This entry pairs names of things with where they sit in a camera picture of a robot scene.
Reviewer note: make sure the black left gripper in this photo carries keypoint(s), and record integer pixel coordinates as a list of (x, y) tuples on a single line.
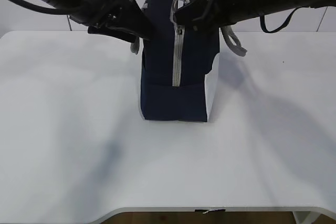
[(127, 20)]

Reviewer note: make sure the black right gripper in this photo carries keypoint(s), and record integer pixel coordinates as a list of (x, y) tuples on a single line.
[(206, 14)]

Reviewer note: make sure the navy blue lunch bag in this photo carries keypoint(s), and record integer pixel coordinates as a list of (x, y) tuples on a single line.
[(179, 66)]

